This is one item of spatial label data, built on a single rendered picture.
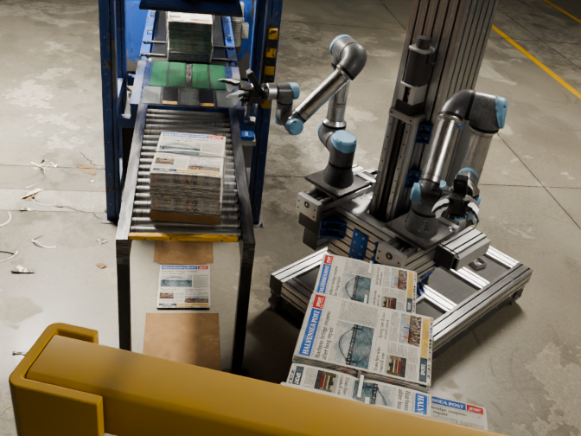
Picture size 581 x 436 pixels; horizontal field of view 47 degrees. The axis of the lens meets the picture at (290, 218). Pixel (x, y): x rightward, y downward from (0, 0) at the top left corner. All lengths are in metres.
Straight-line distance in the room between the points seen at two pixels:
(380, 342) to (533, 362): 1.93
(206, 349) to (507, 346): 1.60
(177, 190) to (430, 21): 1.23
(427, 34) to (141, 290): 1.98
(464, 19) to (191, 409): 2.34
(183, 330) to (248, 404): 2.82
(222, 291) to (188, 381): 3.05
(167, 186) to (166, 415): 2.09
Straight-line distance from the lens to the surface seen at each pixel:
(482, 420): 2.47
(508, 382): 3.57
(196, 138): 2.92
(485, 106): 2.62
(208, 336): 3.41
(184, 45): 4.49
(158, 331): 3.43
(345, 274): 2.53
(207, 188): 2.66
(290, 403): 0.63
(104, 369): 0.66
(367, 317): 1.97
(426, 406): 1.78
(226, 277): 3.79
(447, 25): 2.82
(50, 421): 0.67
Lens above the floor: 2.32
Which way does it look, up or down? 32 degrees down
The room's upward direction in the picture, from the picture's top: 8 degrees clockwise
